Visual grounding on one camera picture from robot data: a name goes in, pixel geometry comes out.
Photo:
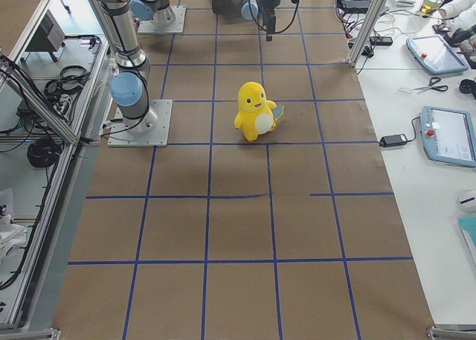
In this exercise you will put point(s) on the black handled scissors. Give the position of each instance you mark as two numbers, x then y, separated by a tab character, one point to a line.
432	85

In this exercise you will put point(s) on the brown paper table cover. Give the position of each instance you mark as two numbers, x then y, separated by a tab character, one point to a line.
296	235

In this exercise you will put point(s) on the aluminium frame post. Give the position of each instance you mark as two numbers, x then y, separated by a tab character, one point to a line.
369	22

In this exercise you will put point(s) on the grey electronics box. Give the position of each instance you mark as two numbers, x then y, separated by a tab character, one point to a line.
48	37

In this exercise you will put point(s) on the blue teach pendant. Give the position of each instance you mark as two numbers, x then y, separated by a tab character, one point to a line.
448	136
435	55

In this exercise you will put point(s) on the blue teach pendant near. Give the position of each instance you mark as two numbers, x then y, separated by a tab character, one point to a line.
448	136

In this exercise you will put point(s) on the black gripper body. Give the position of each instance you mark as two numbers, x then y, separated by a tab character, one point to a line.
270	2

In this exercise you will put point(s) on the black power adapter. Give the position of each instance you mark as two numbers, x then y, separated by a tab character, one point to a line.
396	140

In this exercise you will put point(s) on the yellow plush toy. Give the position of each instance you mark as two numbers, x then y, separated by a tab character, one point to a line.
256	114

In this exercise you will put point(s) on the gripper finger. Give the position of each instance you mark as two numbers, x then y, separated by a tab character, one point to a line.
270	24

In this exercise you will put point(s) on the blue teach pendant far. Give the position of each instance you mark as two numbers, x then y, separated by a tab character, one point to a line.
435	55

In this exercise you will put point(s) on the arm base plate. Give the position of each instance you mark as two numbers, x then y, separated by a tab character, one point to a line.
166	21
152	131

